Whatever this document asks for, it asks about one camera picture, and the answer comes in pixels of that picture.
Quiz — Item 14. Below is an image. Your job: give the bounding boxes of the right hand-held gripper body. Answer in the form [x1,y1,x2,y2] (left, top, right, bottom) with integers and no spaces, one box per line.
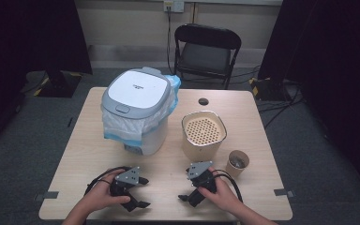
[186,160,218,192]

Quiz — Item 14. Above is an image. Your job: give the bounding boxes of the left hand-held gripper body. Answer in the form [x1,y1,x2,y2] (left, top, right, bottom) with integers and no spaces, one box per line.
[110,166,142,206]

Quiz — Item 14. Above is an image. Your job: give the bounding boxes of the brown paper cup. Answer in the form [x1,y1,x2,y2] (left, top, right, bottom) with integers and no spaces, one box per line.
[225,149,250,178]

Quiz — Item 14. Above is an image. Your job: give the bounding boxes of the white trash can grey lid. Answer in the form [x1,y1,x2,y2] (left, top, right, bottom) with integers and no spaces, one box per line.
[100,66,173,157]

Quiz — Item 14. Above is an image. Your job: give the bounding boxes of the person's right hand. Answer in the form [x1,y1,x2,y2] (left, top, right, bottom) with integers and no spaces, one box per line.
[198,166,244,217]

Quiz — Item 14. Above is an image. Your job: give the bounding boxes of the person's left hand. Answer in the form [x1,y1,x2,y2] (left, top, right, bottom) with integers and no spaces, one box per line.
[80,168,132,217]

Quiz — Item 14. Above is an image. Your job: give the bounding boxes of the beige container with perforated insert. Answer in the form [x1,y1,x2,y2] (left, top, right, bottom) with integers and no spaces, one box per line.
[181,110,228,163]

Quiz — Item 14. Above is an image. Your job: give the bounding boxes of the dark crumpled scraps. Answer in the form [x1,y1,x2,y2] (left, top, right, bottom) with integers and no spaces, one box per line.
[231,156,247,169]

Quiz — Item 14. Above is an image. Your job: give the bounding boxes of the white and blue trash bag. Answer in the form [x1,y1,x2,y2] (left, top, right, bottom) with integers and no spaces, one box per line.
[101,73,182,148]

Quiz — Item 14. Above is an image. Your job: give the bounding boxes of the grey tape strip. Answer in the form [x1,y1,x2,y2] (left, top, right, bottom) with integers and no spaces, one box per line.
[34,190,60,202]
[273,187,296,198]

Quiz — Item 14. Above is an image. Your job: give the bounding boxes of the black folding chair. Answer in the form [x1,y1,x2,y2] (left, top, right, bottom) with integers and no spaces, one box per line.
[173,22,243,90]

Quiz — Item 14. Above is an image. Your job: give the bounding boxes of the black curtain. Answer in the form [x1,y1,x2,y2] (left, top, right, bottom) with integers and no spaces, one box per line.
[257,0,360,201]
[0,0,94,158]

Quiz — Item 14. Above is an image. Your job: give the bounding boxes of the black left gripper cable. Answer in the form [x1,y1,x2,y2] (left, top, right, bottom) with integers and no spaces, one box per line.
[83,166,129,197]

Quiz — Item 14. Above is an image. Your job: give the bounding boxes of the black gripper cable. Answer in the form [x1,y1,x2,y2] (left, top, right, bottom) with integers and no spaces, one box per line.
[83,166,129,197]
[213,169,244,203]

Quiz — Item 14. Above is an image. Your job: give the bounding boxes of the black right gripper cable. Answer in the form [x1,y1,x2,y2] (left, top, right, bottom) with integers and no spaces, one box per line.
[213,169,244,203]

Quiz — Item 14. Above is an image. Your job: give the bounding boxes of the black floor cables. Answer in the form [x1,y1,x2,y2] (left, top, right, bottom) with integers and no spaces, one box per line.
[230,65,306,129]

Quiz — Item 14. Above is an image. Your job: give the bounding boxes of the black power cable at wall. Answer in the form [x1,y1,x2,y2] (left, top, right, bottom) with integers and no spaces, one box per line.
[165,6,178,77]

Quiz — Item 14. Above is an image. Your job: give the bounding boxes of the white wall outlet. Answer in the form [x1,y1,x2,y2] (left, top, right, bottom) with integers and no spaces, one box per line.
[163,0,186,14]

